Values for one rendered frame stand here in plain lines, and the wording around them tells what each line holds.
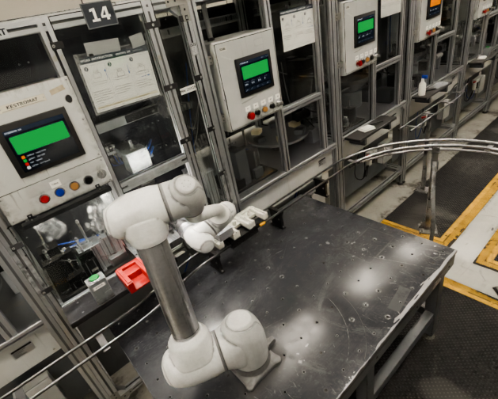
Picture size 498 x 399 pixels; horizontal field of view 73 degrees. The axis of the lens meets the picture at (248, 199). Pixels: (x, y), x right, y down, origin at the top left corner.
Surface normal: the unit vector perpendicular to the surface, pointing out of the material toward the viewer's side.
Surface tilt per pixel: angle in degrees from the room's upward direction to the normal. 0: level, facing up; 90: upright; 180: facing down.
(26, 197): 90
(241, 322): 6
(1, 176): 90
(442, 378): 0
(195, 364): 74
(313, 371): 0
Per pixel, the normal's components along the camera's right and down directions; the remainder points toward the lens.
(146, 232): 0.33, 0.30
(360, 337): -0.18, -0.84
